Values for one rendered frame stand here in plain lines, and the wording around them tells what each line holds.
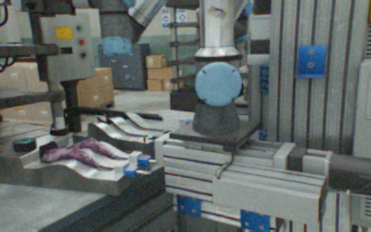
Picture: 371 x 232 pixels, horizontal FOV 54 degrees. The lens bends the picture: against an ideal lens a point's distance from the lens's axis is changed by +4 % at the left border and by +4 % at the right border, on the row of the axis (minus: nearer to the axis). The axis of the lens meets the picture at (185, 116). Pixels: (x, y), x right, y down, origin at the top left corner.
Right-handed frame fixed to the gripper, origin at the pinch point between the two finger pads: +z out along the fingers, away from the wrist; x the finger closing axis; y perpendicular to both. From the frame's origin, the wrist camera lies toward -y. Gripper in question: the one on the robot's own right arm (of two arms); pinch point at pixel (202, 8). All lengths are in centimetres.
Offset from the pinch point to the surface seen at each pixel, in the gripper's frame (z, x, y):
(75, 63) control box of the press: 58, -57, 21
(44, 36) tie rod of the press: 38, -76, 2
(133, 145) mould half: -28, -70, 50
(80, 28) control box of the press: 58, -49, 1
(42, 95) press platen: 38, -85, 31
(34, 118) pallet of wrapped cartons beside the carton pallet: 381, -29, 124
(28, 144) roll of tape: -19, -107, 37
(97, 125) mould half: -7, -76, 43
